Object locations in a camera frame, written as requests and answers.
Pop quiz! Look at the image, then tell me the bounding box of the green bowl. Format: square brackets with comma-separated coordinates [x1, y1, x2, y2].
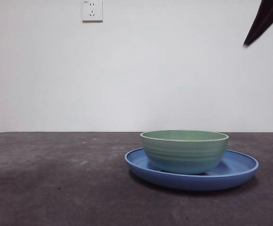
[140, 129, 230, 175]

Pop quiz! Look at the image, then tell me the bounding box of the blue plate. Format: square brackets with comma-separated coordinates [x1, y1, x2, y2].
[124, 147, 259, 191]

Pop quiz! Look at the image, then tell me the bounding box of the white wall socket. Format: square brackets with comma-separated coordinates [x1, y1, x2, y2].
[82, 0, 103, 23]

